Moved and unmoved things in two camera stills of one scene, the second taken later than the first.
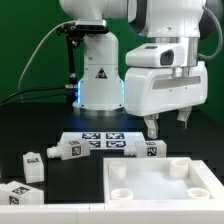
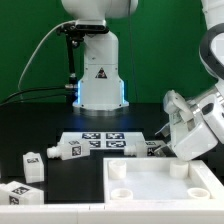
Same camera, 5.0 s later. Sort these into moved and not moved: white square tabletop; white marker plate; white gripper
Moved: white gripper
Not moved: white marker plate; white square tabletop
